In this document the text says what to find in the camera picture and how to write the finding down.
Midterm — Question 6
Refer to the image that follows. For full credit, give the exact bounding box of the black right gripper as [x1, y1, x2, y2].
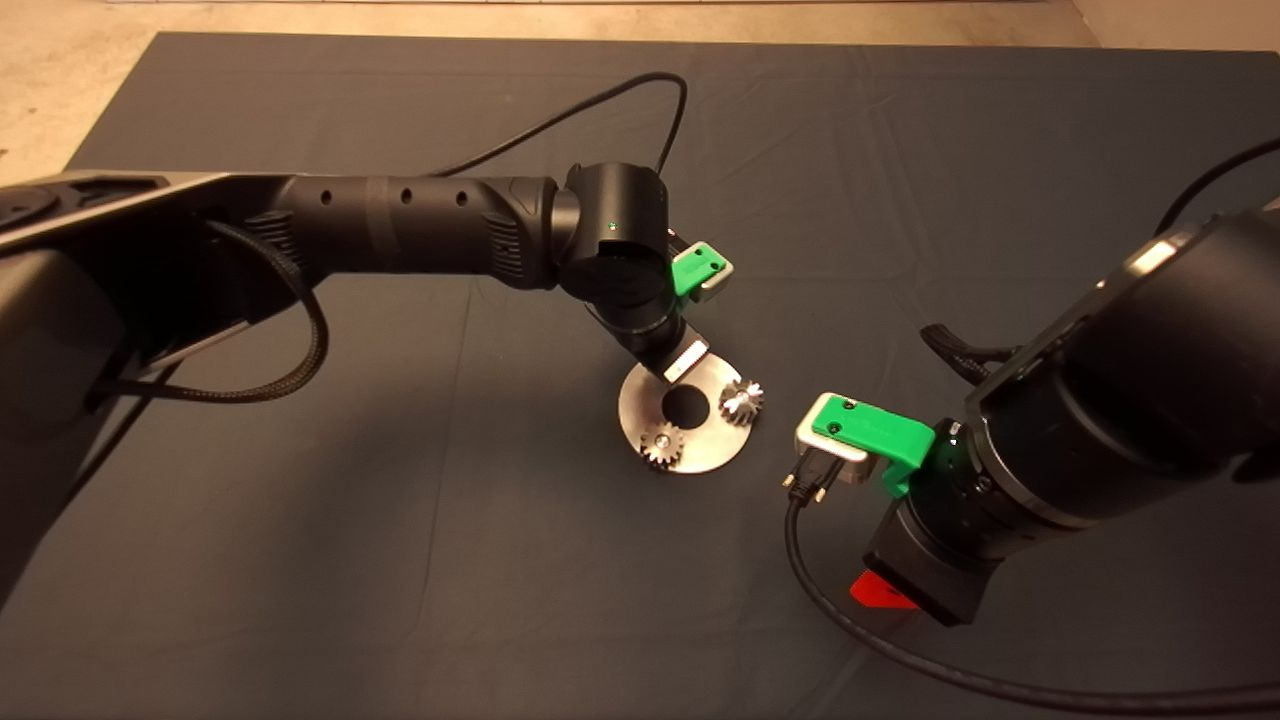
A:
[849, 495, 1003, 629]

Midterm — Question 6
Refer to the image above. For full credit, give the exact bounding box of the dark grey table cloth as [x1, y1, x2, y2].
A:
[0, 32, 1280, 720]

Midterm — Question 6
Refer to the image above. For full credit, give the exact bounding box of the right green camera mount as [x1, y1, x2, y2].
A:
[809, 392, 938, 499]

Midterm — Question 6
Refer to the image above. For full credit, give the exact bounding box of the round metal carrier plate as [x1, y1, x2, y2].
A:
[617, 348, 753, 475]

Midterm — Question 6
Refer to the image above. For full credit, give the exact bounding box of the black camera cable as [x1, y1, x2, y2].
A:
[428, 71, 690, 181]
[782, 135, 1280, 715]

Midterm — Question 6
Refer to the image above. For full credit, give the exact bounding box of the right silver camera box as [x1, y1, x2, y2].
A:
[792, 413, 871, 488]

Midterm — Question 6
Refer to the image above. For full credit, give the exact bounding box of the left silver camera box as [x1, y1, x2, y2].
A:
[694, 253, 736, 305]

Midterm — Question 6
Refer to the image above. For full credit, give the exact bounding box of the left black camera cable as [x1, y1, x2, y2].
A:
[428, 71, 690, 181]

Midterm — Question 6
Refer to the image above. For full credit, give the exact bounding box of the silver camera box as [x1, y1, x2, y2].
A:
[792, 413, 871, 488]
[694, 253, 736, 305]

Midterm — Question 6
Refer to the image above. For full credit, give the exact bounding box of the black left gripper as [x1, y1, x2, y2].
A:
[620, 318, 712, 385]

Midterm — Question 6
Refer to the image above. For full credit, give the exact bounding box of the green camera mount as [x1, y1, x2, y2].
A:
[809, 392, 938, 499]
[671, 242, 731, 302]

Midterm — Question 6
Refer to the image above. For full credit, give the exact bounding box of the left green camera mount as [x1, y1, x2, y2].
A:
[671, 242, 731, 302]

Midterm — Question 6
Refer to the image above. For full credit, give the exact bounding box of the steel planetary gear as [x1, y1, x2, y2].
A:
[639, 424, 687, 472]
[718, 377, 765, 426]

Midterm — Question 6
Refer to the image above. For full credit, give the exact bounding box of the right black camera cable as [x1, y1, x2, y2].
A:
[782, 135, 1280, 715]

